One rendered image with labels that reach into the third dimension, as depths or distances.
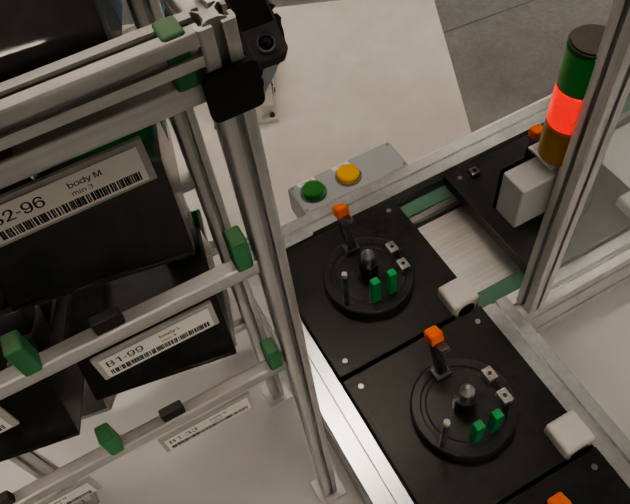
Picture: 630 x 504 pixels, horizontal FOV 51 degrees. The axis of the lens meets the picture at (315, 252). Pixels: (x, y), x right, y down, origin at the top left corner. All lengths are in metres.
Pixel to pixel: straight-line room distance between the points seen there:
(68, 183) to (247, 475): 0.75
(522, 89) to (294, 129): 1.55
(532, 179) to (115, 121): 0.57
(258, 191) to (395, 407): 0.58
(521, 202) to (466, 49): 2.19
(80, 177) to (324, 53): 1.27
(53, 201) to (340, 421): 0.66
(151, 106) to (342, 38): 1.30
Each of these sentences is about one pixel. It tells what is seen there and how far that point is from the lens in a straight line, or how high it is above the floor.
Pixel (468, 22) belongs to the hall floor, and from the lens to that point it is 3.11.
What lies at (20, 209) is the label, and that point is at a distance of 0.35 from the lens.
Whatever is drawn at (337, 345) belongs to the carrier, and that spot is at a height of 0.97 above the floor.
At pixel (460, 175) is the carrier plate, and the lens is 1.16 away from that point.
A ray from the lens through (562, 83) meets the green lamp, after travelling 0.73.
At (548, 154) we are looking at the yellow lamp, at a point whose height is 1.27.
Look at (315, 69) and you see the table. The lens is 1.54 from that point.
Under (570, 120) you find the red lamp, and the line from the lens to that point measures 0.75.
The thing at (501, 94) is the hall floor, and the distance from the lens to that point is 2.77.
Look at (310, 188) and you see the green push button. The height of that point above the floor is 0.97.
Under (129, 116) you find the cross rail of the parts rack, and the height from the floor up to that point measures 1.63.
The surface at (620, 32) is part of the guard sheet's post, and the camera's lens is 0.68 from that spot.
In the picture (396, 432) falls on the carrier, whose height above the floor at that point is 0.97.
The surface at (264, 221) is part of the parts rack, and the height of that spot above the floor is 1.51.
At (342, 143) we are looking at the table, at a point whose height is 0.86.
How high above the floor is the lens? 1.84
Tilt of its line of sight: 55 degrees down
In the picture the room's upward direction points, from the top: 9 degrees counter-clockwise
